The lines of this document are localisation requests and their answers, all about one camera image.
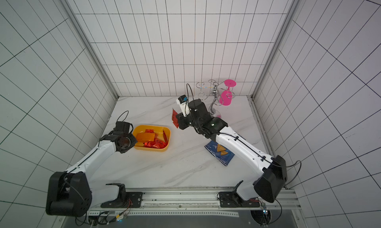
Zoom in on orange tea bag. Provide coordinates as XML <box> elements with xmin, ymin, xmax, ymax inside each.
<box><xmin>136</xmin><ymin>133</ymin><xmax>156</xmax><ymax>143</ymax></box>

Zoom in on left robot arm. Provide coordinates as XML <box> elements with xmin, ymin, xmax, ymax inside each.
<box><xmin>46</xmin><ymin>121</ymin><xmax>138</xmax><ymax>217</ymax></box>

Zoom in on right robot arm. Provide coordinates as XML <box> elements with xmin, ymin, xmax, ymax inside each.
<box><xmin>176</xmin><ymin>95</ymin><xmax>287</xmax><ymax>205</ymax></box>

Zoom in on silver glass holder stand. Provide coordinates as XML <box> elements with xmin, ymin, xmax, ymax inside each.
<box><xmin>196</xmin><ymin>79</ymin><xmax>226</xmax><ymax>118</ymax></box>

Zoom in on pink wine glass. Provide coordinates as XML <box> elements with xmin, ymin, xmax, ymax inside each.
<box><xmin>219</xmin><ymin>79</ymin><xmax>237</xmax><ymax>106</ymax></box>

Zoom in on blue Doritos chip bag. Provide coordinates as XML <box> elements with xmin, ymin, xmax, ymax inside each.
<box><xmin>204</xmin><ymin>141</ymin><xmax>235</xmax><ymax>166</ymax></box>

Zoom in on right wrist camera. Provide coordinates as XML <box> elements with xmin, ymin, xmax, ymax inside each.
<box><xmin>176</xmin><ymin>95</ymin><xmax>188</xmax><ymax>109</ymax></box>

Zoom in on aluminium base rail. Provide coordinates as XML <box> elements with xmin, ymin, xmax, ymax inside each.
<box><xmin>87</xmin><ymin>187</ymin><xmax>301</xmax><ymax>217</ymax></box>

